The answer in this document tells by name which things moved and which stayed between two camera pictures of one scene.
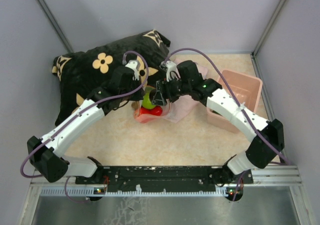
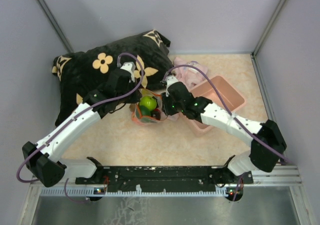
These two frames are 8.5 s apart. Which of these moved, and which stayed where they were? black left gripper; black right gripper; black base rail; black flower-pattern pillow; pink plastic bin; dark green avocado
Moved: dark green avocado; black right gripper; pink plastic bin
Stayed: black left gripper; black base rail; black flower-pattern pillow
